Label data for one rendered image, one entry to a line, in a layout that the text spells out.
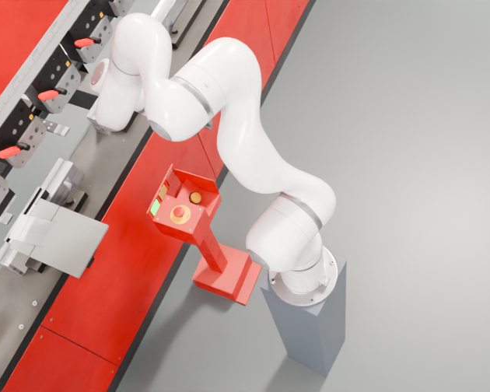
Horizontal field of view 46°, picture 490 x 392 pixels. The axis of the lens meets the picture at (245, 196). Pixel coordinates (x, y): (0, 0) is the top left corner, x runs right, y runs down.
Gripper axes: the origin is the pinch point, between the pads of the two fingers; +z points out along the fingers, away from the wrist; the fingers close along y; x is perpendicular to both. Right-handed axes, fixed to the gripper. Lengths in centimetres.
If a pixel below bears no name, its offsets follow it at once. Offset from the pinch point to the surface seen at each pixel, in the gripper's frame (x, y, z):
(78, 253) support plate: -32, -44, -6
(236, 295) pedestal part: -21, -80, 91
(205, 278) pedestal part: -16, -85, 76
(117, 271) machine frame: -26, -77, 27
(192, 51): 54, -41, 21
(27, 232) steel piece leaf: -26, -59, -17
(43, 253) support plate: -32, -53, -13
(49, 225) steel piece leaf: -23, -54, -12
